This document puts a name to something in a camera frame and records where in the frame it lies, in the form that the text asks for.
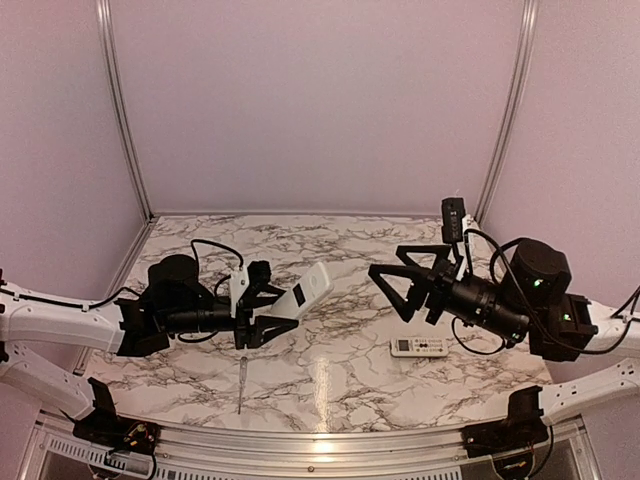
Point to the right aluminium frame post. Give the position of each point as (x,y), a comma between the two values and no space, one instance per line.
(515,93)

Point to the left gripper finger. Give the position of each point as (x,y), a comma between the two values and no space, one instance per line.
(259,295)
(263,330)

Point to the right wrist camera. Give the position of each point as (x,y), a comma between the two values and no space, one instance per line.
(453,231)

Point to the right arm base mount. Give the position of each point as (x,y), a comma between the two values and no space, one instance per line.
(522,427)

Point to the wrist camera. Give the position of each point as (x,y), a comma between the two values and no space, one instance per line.
(256,272)
(453,231)

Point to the clear handle screwdriver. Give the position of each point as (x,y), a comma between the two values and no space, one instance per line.
(243,369)

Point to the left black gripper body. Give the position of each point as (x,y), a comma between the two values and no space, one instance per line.
(184,321)

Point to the aluminium frame post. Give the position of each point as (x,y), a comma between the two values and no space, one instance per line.
(515,93)
(109,51)

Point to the left aluminium frame post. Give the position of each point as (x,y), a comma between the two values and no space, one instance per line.
(109,51)

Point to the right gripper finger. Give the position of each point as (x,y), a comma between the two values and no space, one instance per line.
(439,252)
(405,287)

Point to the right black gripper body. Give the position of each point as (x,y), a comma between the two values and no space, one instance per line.
(503,319)

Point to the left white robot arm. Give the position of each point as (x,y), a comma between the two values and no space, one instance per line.
(27,317)

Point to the front aluminium rail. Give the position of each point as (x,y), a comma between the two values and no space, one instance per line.
(188,452)

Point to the white remote control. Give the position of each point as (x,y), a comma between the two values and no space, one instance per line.
(310,289)

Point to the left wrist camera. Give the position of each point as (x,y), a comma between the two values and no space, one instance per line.
(256,272)

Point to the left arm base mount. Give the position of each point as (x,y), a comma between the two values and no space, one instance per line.
(104,426)

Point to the small white AC remote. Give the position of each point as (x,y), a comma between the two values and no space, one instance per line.
(418,347)

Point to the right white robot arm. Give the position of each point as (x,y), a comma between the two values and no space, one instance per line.
(529,304)

